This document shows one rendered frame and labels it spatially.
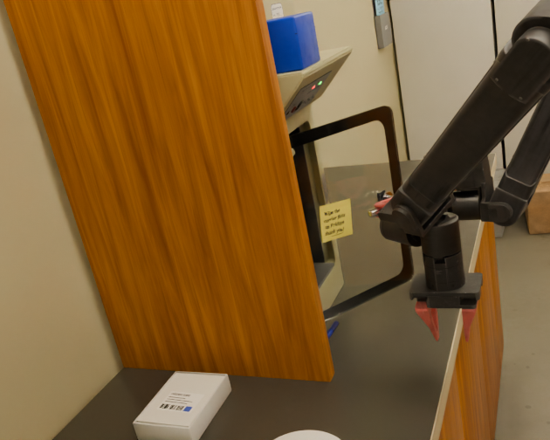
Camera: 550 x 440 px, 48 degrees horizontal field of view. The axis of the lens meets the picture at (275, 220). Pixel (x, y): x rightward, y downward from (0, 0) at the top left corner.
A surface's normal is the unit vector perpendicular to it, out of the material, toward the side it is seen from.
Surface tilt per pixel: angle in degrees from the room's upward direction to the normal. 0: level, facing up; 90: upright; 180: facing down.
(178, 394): 0
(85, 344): 90
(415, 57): 90
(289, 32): 90
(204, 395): 0
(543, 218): 94
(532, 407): 0
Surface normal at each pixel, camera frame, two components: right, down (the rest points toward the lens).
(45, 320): 0.91, -0.04
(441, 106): -0.37, 0.38
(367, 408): -0.19, -0.92
